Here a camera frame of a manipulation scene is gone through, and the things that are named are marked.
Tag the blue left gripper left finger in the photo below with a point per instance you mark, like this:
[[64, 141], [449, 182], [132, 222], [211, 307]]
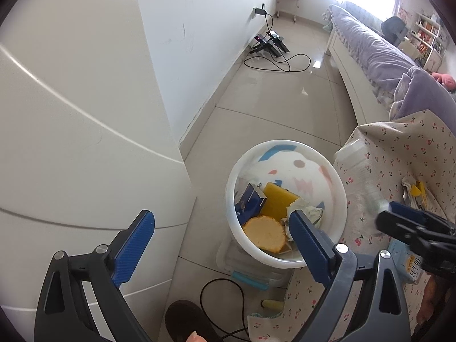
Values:
[[63, 313]]

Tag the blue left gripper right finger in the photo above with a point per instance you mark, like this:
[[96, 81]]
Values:
[[380, 312]]

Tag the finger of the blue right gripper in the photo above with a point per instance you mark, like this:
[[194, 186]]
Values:
[[407, 212], [397, 226]]

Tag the yellow torn foil wrapper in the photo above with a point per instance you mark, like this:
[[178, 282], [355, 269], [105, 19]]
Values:
[[416, 194]]

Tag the blue milk carton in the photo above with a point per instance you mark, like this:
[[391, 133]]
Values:
[[407, 263]]

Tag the white tissue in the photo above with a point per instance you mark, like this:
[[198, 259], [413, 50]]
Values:
[[314, 214]]

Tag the blue snack wrapper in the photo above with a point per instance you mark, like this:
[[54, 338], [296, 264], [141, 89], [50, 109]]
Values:
[[250, 203]]

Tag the green yellow sponge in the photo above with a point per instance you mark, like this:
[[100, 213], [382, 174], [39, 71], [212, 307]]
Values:
[[278, 199]]

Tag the white patterned trash bin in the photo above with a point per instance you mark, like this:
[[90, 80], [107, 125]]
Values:
[[298, 168]]

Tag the right hand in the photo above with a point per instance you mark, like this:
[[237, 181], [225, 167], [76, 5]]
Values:
[[433, 292]]

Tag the cherry print cloth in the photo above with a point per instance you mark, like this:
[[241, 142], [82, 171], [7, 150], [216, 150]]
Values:
[[419, 145]]

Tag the purple bed blanket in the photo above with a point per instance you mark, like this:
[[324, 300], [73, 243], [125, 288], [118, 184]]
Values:
[[398, 83]]

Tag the brown slipper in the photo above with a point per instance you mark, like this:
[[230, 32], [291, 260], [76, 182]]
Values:
[[186, 322]]

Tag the pink plush toy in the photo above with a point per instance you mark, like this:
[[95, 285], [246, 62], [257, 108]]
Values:
[[446, 80]]

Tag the clear plastic storage box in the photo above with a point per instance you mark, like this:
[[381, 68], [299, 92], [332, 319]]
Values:
[[234, 261]]

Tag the white bookshelf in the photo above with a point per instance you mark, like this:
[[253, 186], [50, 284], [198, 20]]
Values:
[[430, 39]]

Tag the white wardrobe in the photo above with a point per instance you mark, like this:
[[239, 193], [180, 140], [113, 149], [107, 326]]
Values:
[[85, 146]]

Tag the blue office chair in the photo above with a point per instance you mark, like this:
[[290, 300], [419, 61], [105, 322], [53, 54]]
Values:
[[394, 30]]

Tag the white bed frame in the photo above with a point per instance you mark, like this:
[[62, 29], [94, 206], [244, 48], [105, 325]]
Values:
[[365, 105]]

